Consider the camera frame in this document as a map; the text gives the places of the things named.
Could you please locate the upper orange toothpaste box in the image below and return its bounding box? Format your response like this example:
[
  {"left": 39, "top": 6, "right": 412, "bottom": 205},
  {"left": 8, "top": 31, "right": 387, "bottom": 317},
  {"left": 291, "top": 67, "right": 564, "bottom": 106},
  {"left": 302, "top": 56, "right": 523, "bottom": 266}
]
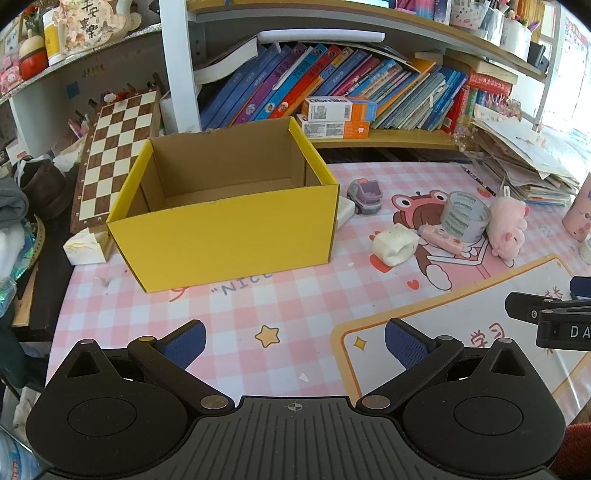
[{"left": 301, "top": 96, "right": 378, "bottom": 122}]

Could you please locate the pink patterned cup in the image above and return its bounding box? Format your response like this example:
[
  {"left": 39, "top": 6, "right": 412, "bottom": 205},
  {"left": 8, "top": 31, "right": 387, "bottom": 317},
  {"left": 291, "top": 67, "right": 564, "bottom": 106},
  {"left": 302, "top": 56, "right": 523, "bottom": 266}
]
[{"left": 562, "top": 174, "right": 591, "bottom": 242}]

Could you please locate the white power adapter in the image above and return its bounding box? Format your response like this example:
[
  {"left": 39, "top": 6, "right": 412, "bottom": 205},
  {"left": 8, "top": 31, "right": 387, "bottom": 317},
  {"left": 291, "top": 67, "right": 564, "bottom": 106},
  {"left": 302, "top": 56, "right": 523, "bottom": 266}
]
[{"left": 337, "top": 196, "right": 356, "bottom": 229}]

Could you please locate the white squishy foam block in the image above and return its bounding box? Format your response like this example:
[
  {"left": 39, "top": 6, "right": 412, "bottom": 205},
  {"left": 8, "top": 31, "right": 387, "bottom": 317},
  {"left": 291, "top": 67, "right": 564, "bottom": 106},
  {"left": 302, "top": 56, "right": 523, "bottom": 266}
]
[{"left": 372, "top": 224, "right": 420, "bottom": 267}]

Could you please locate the white shelf post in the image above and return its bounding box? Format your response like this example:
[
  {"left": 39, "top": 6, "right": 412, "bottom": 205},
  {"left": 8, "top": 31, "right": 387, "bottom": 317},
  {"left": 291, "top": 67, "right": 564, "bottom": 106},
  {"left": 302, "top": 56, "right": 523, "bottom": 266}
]
[{"left": 159, "top": 0, "right": 201, "bottom": 133}]

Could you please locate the thick white paperback book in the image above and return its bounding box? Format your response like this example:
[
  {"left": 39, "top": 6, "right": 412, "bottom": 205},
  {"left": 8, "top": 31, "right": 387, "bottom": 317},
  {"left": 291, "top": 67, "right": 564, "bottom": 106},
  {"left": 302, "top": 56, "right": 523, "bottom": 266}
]
[{"left": 193, "top": 37, "right": 259, "bottom": 85}]

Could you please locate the white tissue box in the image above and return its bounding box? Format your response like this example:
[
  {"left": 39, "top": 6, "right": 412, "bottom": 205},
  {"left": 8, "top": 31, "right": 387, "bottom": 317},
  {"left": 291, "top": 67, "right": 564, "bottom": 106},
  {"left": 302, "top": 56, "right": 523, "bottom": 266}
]
[{"left": 63, "top": 228, "right": 113, "bottom": 266}]

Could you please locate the brown white chessboard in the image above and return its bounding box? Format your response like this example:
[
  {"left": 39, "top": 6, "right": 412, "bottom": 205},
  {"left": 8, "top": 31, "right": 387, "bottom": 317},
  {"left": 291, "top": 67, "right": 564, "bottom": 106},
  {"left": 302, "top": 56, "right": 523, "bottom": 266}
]
[{"left": 70, "top": 87, "right": 161, "bottom": 234}]

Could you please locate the brown leather bag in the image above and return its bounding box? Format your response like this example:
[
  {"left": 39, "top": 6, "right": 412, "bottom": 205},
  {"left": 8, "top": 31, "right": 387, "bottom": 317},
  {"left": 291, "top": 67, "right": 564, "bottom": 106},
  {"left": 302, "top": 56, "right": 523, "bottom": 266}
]
[{"left": 14, "top": 157, "right": 73, "bottom": 220}]

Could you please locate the clear packing tape roll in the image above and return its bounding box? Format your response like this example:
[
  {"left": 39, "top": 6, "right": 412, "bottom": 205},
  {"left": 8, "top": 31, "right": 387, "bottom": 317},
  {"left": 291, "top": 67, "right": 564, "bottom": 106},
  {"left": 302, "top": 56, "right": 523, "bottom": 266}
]
[{"left": 440, "top": 191, "right": 491, "bottom": 244}]

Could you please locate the pink plush pig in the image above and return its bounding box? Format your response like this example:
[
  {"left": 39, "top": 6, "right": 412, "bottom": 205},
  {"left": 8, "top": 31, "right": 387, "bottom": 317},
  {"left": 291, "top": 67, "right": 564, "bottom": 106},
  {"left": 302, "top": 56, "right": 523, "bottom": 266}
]
[{"left": 487, "top": 196, "right": 530, "bottom": 262}]

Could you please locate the decorative fan with characters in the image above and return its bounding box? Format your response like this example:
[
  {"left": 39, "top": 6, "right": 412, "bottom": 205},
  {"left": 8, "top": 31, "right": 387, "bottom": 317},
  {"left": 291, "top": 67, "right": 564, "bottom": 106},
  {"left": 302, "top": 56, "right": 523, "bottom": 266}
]
[{"left": 53, "top": 0, "right": 126, "bottom": 54}]

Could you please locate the grey purple toy car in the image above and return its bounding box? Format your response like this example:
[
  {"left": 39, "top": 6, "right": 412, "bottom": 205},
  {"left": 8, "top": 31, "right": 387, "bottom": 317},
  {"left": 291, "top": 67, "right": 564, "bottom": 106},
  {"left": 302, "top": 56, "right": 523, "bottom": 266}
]
[{"left": 346, "top": 178, "right": 383, "bottom": 215}]

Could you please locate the orange toothpaste box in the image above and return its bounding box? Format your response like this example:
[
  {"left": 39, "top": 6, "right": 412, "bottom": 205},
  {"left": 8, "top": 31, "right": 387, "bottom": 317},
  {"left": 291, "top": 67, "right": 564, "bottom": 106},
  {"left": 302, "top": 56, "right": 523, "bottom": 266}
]
[
  {"left": 295, "top": 114, "right": 370, "bottom": 140},
  {"left": 301, "top": 96, "right": 378, "bottom": 122}
]

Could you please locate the stack of papers and books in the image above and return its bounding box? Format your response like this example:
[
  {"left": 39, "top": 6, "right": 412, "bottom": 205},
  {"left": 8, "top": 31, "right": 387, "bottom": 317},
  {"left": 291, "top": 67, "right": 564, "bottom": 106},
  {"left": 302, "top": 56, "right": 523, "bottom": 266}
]
[{"left": 472, "top": 104, "right": 580, "bottom": 207}]

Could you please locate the lower orange toothpaste box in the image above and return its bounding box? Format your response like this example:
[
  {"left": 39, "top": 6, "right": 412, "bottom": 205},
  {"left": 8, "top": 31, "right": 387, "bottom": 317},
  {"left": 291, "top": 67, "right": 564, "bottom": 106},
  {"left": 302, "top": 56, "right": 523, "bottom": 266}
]
[{"left": 295, "top": 114, "right": 370, "bottom": 140}]

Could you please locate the yellow cardboard box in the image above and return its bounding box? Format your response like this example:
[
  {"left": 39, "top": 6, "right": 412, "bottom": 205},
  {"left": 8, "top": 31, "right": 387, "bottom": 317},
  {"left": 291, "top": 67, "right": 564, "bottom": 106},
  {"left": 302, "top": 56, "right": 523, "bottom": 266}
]
[{"left": 107, "top": 117, "right": 339, "bottom": 293}]

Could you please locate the pink correction tape case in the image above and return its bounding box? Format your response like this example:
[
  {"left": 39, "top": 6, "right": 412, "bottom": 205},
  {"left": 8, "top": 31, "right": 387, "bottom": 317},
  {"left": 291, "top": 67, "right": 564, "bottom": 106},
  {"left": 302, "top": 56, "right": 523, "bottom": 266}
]
[{"left": 418, "top": 224, "right": 464, "bottom": 255}]

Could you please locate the row of colourful books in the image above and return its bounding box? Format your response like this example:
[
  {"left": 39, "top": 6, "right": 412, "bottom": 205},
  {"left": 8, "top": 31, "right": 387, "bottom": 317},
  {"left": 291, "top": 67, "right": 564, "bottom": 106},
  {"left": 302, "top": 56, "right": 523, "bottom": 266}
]
[{"left": 200, "top": 38, "right": 522, "bottom": 135}]

